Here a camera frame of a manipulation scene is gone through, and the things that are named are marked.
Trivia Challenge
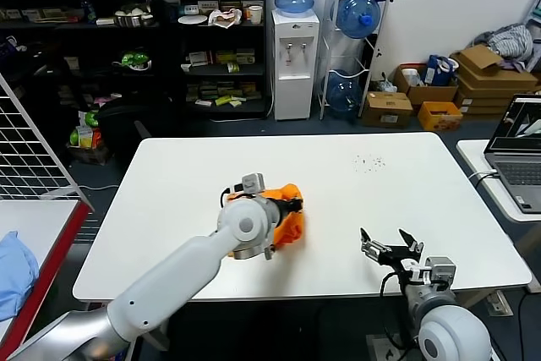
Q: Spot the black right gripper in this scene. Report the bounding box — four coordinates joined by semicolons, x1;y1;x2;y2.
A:
359;227;425;274

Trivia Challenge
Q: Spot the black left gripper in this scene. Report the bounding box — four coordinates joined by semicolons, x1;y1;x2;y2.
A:
276;198;304;216

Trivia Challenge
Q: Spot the orange t-shirt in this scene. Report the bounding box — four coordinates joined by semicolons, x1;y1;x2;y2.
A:
226;183;306;259

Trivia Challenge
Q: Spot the grey clothes pile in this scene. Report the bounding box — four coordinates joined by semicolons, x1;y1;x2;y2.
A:
471;25;534;73

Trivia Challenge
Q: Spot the beige table leg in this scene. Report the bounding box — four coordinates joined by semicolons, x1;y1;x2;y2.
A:
456;289;495;310

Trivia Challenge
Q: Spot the white floor sheet with symbol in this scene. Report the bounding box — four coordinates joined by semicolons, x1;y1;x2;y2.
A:
365;333;402;361

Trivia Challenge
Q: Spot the grey power strip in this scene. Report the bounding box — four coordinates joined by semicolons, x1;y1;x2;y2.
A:
485;292;513;318

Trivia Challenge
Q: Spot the white side table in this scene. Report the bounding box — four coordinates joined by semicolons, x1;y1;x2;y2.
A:
455;139;541;260

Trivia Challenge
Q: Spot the closed brown cardboard box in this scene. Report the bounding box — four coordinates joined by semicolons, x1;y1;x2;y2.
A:
362;92;413;129

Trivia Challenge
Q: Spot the orange cardboard box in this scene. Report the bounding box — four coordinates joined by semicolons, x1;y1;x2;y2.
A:
417;101;464;133

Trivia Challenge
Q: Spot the white water dispenser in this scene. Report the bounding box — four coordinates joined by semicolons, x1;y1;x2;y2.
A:
270;9;321;122

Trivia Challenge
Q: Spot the grey laptop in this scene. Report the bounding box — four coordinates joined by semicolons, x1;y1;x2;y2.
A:
484;94;541;215

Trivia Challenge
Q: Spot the clear plastic bag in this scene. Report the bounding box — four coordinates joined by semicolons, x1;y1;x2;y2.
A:
375;72;399;95

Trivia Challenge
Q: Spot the open box with white contents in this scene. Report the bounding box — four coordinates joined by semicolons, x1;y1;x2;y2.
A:
393;63;460;107

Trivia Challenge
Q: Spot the flat cardboard box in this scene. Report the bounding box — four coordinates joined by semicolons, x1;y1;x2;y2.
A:
455;81;540;103
458;101;512;117

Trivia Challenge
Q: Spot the white metal jug rack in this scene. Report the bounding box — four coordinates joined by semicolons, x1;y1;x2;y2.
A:
317;0;398;122

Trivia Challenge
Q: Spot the blue paper bag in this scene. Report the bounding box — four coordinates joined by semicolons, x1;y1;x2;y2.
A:
424;55;457;88

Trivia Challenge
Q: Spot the black office chair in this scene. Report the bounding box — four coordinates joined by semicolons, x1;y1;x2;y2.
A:
96;96;170;167

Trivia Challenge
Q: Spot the white plastic bag with food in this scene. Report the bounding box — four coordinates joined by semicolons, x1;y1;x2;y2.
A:
208;8;244;31

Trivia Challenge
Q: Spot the large open cardboard box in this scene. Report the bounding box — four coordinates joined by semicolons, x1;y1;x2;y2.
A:
450;46;538;92

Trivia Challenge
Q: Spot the green toy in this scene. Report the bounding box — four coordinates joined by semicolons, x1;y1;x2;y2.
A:
121;51;152;73

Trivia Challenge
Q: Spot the basket of groceries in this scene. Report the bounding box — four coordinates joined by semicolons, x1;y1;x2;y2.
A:
67;110;112;167

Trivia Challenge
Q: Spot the black shelving unit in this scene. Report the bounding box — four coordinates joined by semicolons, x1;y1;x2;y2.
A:
0;0;268;122

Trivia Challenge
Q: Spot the red-edged white table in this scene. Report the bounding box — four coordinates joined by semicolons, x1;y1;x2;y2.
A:
0;198;92;361

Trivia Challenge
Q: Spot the metal bowl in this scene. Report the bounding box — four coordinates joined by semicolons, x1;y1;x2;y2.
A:
113;3;156;29

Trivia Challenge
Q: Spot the blue spray bottle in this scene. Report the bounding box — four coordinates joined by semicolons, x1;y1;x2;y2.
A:
82;0;98;25

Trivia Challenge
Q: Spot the light blue cloth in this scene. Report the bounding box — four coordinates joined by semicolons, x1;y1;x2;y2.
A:
0;230;41;322

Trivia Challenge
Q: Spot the black right camera cable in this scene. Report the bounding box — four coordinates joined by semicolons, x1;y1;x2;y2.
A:
379;271;402;298

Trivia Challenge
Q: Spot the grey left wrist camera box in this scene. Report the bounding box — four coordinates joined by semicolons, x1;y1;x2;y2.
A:
233;172;266;194

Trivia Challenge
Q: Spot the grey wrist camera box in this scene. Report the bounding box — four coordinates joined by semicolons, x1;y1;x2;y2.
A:
401;255;458;290
233;172;266;194

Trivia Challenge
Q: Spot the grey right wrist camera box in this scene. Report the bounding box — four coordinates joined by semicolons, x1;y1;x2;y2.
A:
401;255;458;290

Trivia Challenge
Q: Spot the white laptop cable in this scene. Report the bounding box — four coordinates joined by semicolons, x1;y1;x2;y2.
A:
467;170;500;189

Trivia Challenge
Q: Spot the white wire grid panel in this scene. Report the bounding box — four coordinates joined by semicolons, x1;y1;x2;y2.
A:
0;71;96;212

